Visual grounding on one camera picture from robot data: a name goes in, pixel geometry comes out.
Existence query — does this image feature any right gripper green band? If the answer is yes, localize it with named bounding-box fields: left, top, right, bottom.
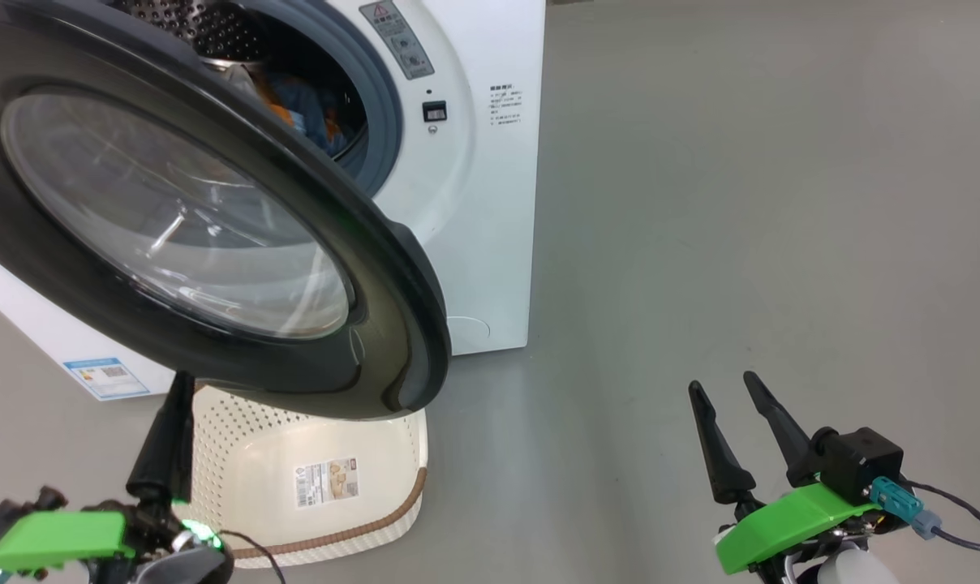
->
left=688, top=371, right=882, bottom=584

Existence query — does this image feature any white front-load washing machine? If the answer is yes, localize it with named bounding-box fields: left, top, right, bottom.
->
left=0, top=0, right=546, bottom=402

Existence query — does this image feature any basket product label sticker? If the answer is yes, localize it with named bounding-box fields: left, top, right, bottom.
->
left=294, top=457, right=359, bottom=509

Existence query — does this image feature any round white filter cover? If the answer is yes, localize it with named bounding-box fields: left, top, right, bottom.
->
left=445, top=316, right=491, bottom=355

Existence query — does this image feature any grey rubber door gasket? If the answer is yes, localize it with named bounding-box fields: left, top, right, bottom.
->
left=239, top=0, right=403, bottom=198

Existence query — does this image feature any small printed text label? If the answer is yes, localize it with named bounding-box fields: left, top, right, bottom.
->
left=490, top=84, right=525, bottom=129

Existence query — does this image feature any cream perforated laundry basket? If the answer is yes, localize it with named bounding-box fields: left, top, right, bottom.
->
left=170, top=381, right=428, bottom=569

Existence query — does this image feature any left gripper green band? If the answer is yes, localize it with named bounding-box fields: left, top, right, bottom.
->
left=0, top=371, right=196, bottom=573

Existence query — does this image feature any blue cake print garment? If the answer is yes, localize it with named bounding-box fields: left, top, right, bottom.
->
left=279, top=73, right=351, bottom=159

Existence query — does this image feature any grey warning sticker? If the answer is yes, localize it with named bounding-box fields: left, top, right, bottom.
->
left=359, top=0, right=435, bottom=80

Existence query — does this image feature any dark round washing machine door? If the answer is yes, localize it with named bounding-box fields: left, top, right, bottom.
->
left=0, top=0, right=452, bottom=421

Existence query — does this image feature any blue energy label sticker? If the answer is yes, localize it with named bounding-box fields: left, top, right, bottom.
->
left=63, top=358, right=150, bottom=402

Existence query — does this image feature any teal camera cable connector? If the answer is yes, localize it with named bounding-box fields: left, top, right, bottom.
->
left=870, top=477, right=943, bottom=540

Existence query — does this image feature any steel washer drum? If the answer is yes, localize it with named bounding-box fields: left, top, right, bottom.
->
left=113, top=0, right=272, bottom=66

